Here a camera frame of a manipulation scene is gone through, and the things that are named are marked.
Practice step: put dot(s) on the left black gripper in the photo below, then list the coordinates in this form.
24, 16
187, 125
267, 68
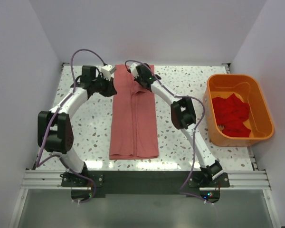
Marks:
109, 88

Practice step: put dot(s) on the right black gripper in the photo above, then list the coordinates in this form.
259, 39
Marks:
139, 79

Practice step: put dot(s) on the pink t shirt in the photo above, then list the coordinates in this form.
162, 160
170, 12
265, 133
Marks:
134, 127

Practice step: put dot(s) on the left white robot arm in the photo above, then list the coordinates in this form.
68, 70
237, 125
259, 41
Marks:
55, 133

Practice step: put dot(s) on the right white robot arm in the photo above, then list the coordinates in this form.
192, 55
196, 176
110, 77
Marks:
187, 112

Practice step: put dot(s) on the red t shirt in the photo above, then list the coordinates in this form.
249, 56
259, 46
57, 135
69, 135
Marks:
230, 114

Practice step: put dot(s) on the orange plastic bin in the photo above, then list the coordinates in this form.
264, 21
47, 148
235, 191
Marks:
247, 89

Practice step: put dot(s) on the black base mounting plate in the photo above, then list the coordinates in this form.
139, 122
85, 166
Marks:
98, 184

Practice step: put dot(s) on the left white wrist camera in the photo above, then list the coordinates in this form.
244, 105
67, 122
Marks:
108, 71

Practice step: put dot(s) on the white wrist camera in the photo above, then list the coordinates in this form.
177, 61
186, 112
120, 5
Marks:
133, 70
108, 71

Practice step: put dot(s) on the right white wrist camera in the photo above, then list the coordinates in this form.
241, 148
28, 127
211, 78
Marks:
133, 70

